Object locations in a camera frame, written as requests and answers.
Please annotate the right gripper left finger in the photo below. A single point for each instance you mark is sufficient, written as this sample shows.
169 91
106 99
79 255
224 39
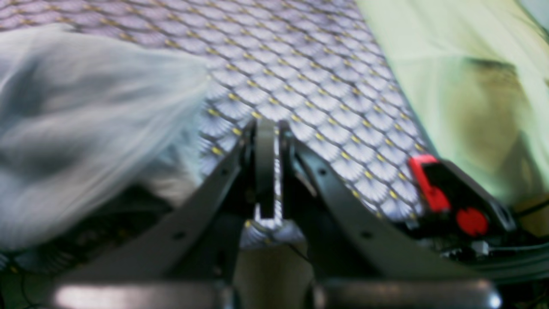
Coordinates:
186 261

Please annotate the light grey T-shirt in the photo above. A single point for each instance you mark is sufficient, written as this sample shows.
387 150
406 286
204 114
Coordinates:
83 117

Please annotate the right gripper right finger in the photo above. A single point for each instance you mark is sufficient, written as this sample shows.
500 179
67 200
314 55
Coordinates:
359 260

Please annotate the patterned purple tablecloth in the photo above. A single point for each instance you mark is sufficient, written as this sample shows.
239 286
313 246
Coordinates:
314 63

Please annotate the red black right clamp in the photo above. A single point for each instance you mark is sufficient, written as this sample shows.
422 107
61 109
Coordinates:
455 203

